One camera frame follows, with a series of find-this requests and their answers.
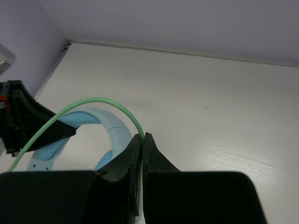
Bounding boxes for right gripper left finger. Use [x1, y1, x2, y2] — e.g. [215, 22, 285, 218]
[0, 135, 142, 224]

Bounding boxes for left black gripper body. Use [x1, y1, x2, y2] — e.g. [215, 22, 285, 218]
[0, 80, 26, 156]

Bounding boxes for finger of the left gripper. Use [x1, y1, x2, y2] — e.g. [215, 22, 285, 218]
[16, 80, 76, 151]

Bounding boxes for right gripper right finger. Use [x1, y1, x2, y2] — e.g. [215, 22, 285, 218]
[142, 133, 267, 224]

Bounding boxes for green headphone cable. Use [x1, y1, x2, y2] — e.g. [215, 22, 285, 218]
[7, 97, 146, 173]

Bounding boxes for light blue headphones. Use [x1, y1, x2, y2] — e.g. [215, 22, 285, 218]
[27, 107, 132, 171]

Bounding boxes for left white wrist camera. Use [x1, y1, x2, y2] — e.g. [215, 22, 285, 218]
[0, 44, 16, 75]

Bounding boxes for aluminium rail left side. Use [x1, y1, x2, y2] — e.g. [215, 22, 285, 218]
[34, 39, 73, 100]

